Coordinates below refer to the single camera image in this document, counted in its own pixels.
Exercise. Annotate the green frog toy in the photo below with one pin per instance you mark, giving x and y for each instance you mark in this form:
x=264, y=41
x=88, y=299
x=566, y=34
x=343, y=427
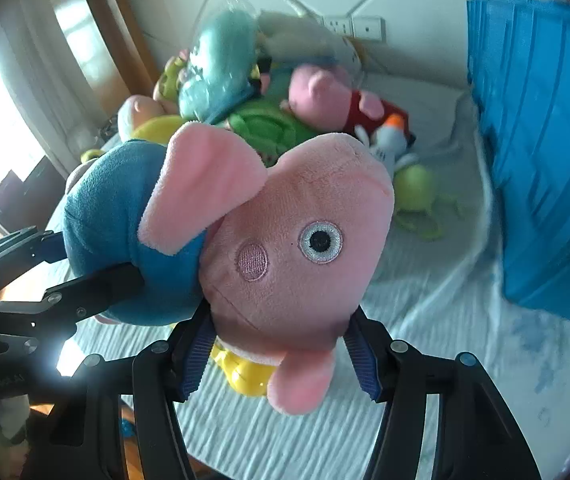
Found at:
x=170, y=80

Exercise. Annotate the teal toy in clear bag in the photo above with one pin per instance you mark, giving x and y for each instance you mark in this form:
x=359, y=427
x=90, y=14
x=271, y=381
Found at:
x=217, y=60

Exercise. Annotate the white sheer curtain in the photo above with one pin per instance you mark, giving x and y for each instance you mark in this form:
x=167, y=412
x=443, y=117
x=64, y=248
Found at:
x=30, y=60

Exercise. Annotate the green plush toy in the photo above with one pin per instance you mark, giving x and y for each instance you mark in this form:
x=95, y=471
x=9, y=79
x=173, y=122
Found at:
x=265, y=130

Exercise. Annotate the blue plastic crate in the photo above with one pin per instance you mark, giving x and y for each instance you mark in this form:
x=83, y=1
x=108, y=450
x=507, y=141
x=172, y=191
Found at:
x=545, y=135

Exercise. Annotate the white plush orange beak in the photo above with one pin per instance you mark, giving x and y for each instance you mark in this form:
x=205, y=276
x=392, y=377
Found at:
x=387, y=142

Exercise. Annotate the pink pig plush blue shirt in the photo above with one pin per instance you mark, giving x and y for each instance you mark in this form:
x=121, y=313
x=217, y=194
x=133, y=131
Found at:
x=285, y=260

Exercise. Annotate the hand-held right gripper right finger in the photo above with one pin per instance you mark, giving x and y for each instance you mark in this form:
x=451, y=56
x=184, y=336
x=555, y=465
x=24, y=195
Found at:
x=363, y=362

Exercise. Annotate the light green ball toy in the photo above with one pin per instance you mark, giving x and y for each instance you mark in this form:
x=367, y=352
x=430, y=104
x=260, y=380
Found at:
x=415, y=185

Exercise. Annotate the pink pig plush red dress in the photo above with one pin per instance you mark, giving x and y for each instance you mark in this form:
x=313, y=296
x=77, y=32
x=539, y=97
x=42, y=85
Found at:
x=315, y=95

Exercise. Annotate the yellow plastic clip toy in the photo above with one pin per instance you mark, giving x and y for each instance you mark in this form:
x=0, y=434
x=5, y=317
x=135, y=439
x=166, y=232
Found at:
x=245, y=375

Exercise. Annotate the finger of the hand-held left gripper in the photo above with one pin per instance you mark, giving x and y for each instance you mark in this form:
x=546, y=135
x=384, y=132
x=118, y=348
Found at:
x=20, y=250
x=90, y=292

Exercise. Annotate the grey white shark plush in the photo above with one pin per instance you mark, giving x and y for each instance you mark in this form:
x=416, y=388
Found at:
x=295, y=35

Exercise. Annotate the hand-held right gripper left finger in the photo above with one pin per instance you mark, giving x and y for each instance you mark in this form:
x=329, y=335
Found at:
x=196, y=362

